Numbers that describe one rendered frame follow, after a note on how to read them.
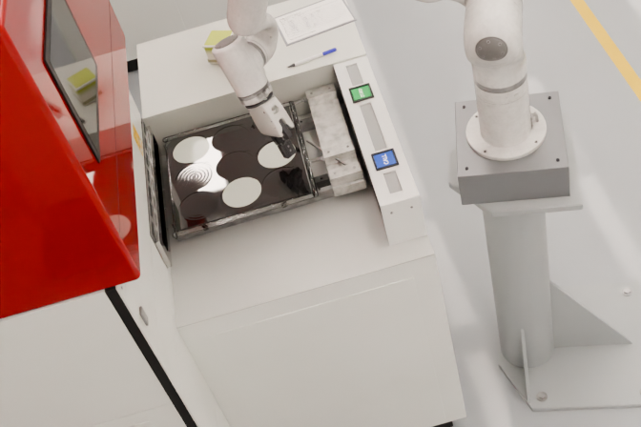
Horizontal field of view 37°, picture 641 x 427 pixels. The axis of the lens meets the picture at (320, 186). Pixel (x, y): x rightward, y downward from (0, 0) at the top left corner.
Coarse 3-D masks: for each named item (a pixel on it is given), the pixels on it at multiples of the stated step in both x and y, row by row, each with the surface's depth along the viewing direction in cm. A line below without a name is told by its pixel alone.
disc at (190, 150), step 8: (184, 144) 253; (192, 144) 253; (200, 144) 252; (208, 144) 251; (176, 152) 251; (184, 152) 251; (192, 152) 250; (200, 152) 249; (176, 160) 249; (184, 160) 249; (192, 160) 248
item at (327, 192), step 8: (320, 192) 237; (328, 192) 238; (312, 200) 239; (280, 208) 239; (288, 208) 239; (256, 216) 239; (224, 224) 239; (232, 224) 239; (200, 232) 239; (208, 232) 240
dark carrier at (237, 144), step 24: (240, 120) 255; (168, 144) 255; (216, 144) 251; (240, 144) 248; (264, 144) 246; (192, 168) 246; (216, 168) 244; (240, 168) 242; (264, 168) 240; (288, 168) 238; (192, 192) 240; (216, 192) 238; (264, 192) 234; (288, 192) 233; (192, 216) 234; (216, 216) 232
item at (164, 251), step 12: (156, 144) 259; (156, 156) 256; (156, 168) 253; (156, 180) 250; (156, 192) 238; (156, 204) 234; (156, 216) 230; (156, 228) 227; (168, 228) 240; (156, 240) 224; (168, 240) 235; (168, 252) 231; (168, 264) 230
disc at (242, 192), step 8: (232, 184) 238; (240, 184) 238; (248, 184) 237; (256, 184) 236; (224, 192) 237; (232, 192) 237; (240, 192) 236; (248, 192) 235; (256, 192) 235; (224, 200) 235; (232, 200) 234; (240, 200) 234; (248, 200) 233
